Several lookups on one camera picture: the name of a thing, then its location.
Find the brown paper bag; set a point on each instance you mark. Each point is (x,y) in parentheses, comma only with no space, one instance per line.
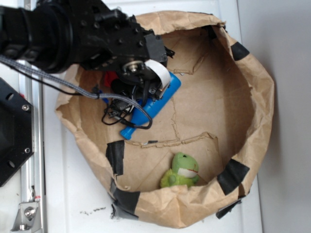
(221,116)

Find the metal corner bracket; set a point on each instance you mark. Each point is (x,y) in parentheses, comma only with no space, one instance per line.
(28,219)

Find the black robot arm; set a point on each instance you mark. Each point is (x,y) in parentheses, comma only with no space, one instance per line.
(60,33)

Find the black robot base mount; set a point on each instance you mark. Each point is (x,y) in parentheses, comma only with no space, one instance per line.
(16,143)

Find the aluminium rail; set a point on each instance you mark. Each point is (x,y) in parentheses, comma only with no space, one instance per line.
(32,172)

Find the green plush toy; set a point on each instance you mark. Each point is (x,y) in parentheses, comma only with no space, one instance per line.
(184,171)

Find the blue plastic bottle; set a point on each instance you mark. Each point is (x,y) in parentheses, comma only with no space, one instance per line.
(152,108)

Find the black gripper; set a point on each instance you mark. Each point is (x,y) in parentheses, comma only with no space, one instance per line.
(110,40)

